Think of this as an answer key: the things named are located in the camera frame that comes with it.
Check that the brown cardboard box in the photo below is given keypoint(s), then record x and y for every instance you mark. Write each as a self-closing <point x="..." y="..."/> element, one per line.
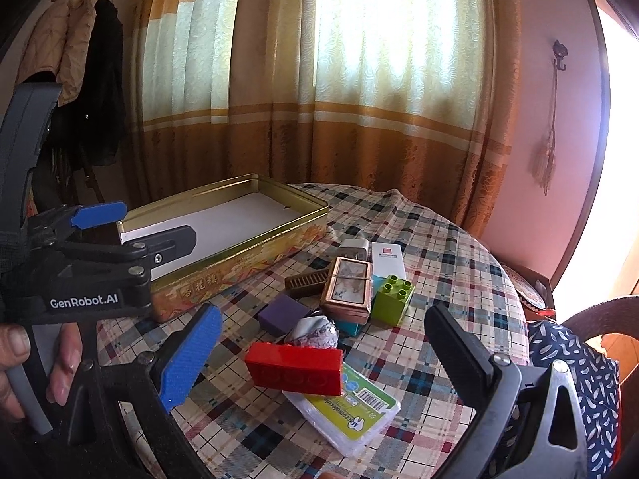
<point x="541" y="279"/>

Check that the brown door frame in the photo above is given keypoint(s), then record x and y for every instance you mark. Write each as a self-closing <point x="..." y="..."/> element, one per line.
<point x="606" y="110"/>

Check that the copper framed box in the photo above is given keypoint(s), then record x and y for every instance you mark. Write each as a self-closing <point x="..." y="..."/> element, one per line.
<point x="347" y="287"/>

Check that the metal wall hook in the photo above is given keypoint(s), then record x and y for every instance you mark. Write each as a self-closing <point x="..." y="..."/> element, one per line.
<point x="560" y="52"/>

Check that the orange and cream curtain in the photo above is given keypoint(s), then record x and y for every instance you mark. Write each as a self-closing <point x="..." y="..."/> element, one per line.
<point x="374" y="110"/>
<point x="184" y="85"/>

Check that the brown wicker chair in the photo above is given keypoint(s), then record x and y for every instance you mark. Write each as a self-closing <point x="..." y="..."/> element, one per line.
<point x="594" y="317"/>

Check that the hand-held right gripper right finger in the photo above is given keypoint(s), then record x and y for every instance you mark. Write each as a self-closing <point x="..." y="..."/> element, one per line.
<point x="452" y="342"/>

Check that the white paper liner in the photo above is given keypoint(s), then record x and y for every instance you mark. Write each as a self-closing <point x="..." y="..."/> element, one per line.
<point x="239" y="224"/>

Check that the tissue packet with green label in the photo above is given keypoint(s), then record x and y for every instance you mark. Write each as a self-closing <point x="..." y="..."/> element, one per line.
<point x="349" y="414"/>

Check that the brown ribbed box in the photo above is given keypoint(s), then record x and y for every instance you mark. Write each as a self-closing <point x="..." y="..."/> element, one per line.
<point x="307" y="280"/>

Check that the beige padded jacket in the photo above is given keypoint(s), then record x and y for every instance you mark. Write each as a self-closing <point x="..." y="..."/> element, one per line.
<point x="55" y="40"/>

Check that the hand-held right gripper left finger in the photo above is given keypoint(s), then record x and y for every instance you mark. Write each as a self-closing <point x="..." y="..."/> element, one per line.
<point x="189" y="354"/>

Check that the green building block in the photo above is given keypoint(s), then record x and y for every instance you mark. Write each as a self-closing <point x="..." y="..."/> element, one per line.
<point x="392" y="304"/>

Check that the teal building block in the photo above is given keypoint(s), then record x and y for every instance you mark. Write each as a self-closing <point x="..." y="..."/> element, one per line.
<point x="352" y="328"/>

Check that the round printed tin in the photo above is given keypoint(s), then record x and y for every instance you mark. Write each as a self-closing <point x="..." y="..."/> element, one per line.
<point x="530" y="297"/>

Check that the blue patterned cushion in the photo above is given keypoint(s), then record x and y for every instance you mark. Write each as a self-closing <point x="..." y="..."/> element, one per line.
<point x="569" y="359"/>

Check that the black coat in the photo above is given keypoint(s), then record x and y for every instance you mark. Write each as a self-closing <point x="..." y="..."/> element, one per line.
<point x="107" y="70"/>

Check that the purple block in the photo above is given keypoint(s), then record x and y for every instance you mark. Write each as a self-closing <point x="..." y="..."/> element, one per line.
<point x="283" y="314"/>

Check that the white charger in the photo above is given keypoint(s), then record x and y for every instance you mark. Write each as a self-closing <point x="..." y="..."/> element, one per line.
<point x="355" y="249"/>

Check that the gold rectangular tin box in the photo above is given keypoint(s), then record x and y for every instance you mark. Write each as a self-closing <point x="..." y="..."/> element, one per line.
<point x="239" y="269"/>

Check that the red building block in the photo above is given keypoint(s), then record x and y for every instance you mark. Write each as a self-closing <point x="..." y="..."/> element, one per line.
<point x="294" y="369"/>

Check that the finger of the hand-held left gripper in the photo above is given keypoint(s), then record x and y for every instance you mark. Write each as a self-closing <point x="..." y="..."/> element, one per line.
<point x="100" y="213"/>
<point x="164" y="243"/>

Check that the person's left hand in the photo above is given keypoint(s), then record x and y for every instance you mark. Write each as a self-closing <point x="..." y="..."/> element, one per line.
<point x="62" y="369"/>

